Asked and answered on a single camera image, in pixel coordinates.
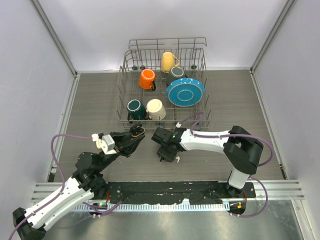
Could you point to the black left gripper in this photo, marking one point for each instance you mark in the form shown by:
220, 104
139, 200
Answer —
125, 143

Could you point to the dark green mug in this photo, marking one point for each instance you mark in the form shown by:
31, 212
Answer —
136, 110

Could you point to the black earbud charging case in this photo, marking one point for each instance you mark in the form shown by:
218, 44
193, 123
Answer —
137, 130

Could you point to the grey mug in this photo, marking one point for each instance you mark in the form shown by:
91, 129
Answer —
175, 73

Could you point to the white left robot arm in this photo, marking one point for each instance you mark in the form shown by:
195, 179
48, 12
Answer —
86, 183

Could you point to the grey wire dish rack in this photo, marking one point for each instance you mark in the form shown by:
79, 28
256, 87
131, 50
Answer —
147, 54

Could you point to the blue dotted plate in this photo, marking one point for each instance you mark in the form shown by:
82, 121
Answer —
185, 92

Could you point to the yellow mug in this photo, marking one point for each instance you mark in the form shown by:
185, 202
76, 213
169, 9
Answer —
168, 61

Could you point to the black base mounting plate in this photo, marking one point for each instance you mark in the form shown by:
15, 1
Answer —
174, 192

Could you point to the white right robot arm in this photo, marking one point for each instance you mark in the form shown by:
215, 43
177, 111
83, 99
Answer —
242, 151

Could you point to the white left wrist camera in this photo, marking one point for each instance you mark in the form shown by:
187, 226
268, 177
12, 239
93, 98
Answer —
104, 142

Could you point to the cream white mug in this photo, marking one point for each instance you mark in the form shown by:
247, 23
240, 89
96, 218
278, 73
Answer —
156, 110

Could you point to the white slotted cable duct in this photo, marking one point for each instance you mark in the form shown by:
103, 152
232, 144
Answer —
183, 207

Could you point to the orange mug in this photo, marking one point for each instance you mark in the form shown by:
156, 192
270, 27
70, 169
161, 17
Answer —
147, 80

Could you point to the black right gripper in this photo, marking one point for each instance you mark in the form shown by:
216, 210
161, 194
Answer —
170, 157

